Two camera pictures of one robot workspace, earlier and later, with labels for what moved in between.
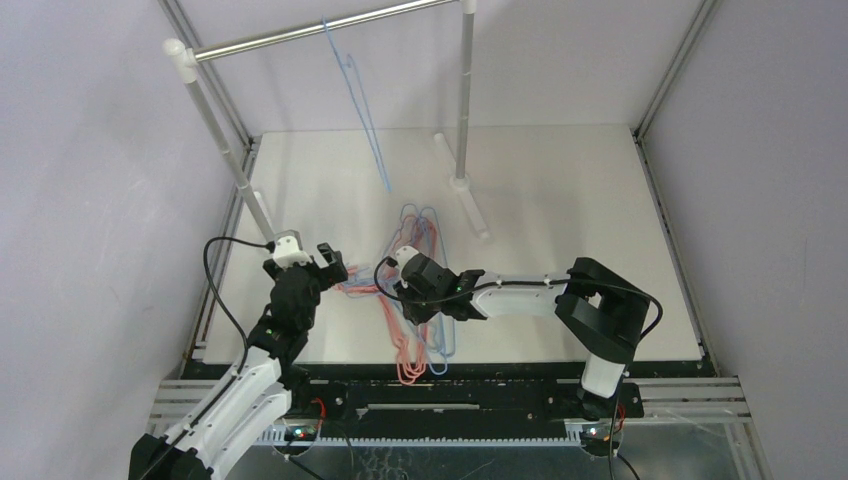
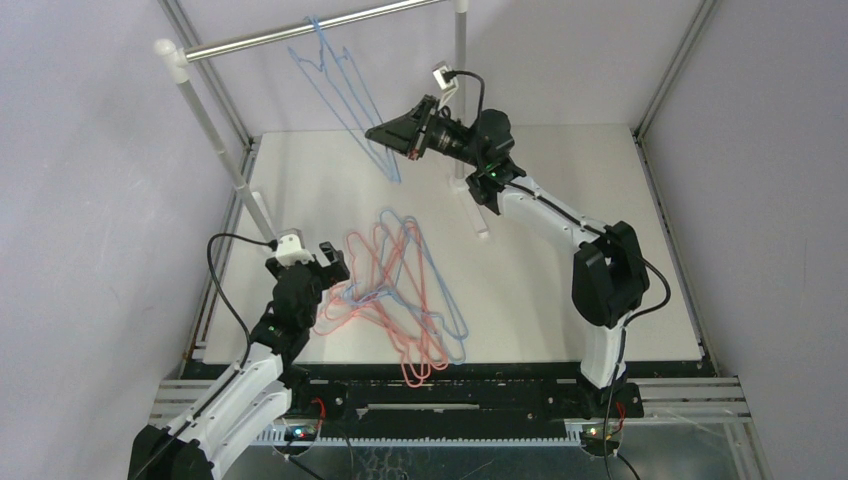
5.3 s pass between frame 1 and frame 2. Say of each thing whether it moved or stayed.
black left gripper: stayed
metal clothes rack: stayed
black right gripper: moved
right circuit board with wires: stayed
